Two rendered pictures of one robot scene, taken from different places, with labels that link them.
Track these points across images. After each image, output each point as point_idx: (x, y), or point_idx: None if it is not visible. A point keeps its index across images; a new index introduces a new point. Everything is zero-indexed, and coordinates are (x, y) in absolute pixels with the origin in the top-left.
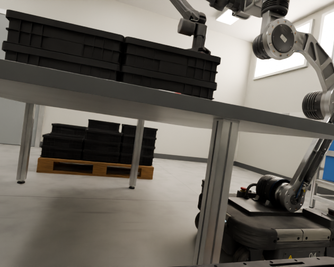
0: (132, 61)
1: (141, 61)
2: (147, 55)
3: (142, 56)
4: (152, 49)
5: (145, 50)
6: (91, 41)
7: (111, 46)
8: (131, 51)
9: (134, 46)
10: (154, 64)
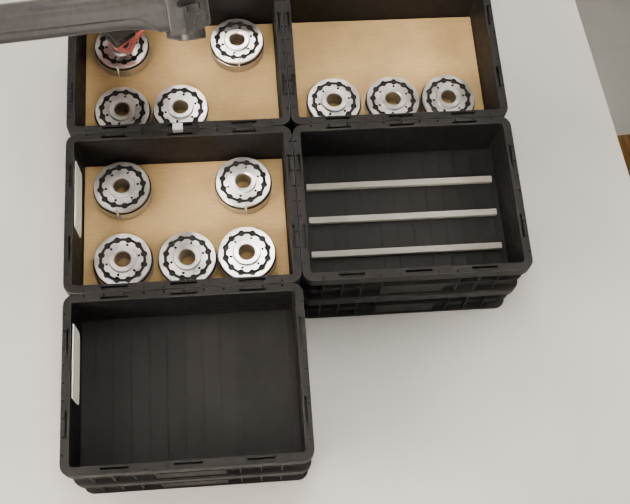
0: (260, 18)
1: (244, 16)
2: (232, 9)
3: (243, 11)
4: (224, 0)
5: (238, 3)
6: (340, 2)
7: (304, 5)
8: (265, 7)
9: (260, 0)
10: (217, 18)
